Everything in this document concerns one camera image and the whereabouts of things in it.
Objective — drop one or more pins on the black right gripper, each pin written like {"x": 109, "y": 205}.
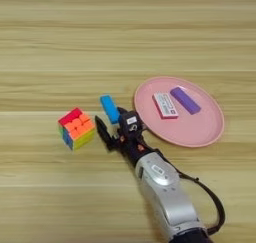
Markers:
{"x": 133, "y": 147}

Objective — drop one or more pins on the blue rectangular block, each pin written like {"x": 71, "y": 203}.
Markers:
{"x": 109, "y": 108}

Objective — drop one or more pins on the multicoloured puzzle cube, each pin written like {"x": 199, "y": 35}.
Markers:
{"x": 76, "y": 128}

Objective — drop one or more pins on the pink round plate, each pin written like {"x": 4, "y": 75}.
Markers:
{"x": 193, "y": 127}

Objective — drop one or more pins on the white red eraser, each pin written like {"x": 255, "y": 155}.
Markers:
{"x": 165, "y": 105}

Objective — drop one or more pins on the purple rectangular block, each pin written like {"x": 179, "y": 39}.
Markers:
{"x": 185, "y": 100}

